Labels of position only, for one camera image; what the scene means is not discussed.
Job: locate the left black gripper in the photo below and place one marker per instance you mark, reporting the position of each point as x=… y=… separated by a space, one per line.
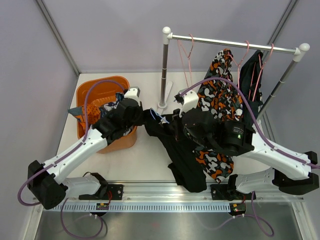
x=141 y=120

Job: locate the dark navy shorts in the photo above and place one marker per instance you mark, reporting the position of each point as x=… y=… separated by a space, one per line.
x=251 y=81

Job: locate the blue wire hanger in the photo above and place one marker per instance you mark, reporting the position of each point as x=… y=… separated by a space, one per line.
x=156 y=116

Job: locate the pink wire hanger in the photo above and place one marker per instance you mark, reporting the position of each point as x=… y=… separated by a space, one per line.
x=182 y=51

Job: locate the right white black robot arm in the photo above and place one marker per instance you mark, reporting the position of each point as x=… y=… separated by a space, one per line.
x=289 y=172

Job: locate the white slotted cable duct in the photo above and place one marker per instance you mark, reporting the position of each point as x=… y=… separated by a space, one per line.
x=143 y=207

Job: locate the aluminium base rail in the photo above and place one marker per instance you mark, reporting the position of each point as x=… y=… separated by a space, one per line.
x=148 y=191

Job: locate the blue orange patterned shorts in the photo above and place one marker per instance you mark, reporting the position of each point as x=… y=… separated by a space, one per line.
x=95 y=110

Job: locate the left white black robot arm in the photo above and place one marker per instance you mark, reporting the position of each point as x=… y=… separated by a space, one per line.
x=50 y=182

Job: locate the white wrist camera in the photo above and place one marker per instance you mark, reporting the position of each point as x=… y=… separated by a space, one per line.
x=133 y=93
x=188 y=101

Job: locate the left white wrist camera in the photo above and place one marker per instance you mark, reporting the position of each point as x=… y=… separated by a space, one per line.
x=133 y=93

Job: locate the silver clothes rack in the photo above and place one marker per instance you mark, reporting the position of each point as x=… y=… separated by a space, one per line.
x=167 y=35

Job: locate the pink hanger under navy shorts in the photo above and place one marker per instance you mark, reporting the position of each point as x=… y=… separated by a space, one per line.
x=260 y=72

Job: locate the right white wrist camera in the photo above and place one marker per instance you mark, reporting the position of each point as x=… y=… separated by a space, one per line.
x=188 y=101

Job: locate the black shorts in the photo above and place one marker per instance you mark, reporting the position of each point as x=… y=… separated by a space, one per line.
x=186 y=171

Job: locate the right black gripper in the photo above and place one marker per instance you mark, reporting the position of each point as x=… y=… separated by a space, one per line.
x=185 y=111

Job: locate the orange plastic laundry basket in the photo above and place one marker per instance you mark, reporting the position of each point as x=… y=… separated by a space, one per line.
x=96 y=89

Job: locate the orange grey camouflage shorts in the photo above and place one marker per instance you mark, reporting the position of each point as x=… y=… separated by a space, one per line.
x=224 y=103

